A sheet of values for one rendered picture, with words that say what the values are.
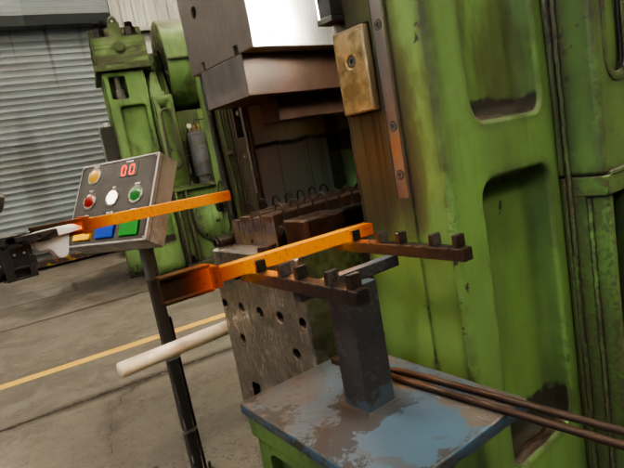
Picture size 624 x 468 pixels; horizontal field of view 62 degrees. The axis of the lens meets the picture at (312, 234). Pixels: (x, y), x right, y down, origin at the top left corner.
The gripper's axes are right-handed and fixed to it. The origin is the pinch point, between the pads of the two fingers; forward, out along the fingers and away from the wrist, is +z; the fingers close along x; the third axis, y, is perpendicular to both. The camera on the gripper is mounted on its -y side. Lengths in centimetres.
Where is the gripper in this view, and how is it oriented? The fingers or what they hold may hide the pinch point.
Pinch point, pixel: (72, 225)
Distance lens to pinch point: 112.1
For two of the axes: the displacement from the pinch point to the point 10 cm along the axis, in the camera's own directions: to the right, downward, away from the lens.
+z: 7.6, -2.6, 5.9
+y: 1.9, 9.6, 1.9
